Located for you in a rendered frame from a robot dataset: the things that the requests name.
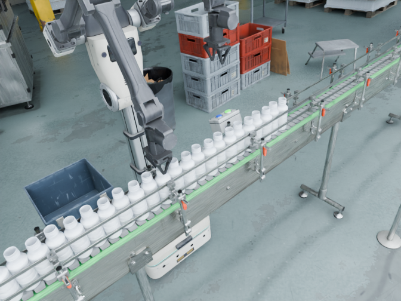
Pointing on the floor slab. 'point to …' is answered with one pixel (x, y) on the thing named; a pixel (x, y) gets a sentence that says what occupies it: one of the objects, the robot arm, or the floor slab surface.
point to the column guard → (42, 12)
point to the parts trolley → (269, 18)
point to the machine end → (14, 61)
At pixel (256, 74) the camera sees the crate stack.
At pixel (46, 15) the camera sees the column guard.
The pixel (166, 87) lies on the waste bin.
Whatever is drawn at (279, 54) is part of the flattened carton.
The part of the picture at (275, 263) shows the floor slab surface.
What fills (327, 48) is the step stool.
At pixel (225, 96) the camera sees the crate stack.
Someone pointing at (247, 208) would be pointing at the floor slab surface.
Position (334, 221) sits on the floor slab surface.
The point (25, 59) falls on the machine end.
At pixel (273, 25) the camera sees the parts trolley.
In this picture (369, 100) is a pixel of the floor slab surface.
